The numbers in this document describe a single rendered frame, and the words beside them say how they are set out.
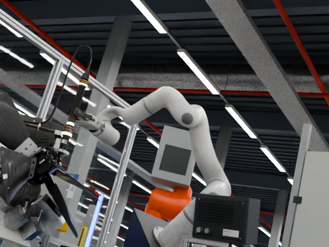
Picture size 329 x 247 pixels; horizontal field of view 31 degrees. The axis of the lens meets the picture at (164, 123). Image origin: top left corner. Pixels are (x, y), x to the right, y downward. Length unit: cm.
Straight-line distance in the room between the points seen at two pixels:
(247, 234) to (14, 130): 108
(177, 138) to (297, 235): 299
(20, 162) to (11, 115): 27
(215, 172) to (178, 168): 373
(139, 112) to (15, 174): 73
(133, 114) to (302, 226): 161
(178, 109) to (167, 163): 387
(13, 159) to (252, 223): 100
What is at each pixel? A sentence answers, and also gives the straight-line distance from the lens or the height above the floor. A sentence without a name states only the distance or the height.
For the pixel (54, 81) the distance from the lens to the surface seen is 366.
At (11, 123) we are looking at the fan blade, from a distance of 261.
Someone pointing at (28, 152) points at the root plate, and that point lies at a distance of 263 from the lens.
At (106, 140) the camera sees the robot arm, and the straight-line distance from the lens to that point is 293.
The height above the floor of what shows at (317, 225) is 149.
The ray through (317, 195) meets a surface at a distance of 401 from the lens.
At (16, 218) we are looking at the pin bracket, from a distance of 255.
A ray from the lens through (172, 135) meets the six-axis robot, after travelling 668.
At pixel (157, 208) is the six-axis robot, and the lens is 659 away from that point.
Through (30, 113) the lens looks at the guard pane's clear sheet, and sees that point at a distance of 355.
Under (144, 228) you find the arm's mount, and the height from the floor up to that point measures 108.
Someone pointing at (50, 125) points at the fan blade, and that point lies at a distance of 289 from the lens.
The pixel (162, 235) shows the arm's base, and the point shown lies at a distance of 292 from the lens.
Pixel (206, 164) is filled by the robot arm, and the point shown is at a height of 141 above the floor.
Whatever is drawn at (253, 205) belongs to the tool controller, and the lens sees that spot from 248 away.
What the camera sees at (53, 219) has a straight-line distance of 268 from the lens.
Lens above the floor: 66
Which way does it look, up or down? 18 degrees up
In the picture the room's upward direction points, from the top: 15 degrees clockwise
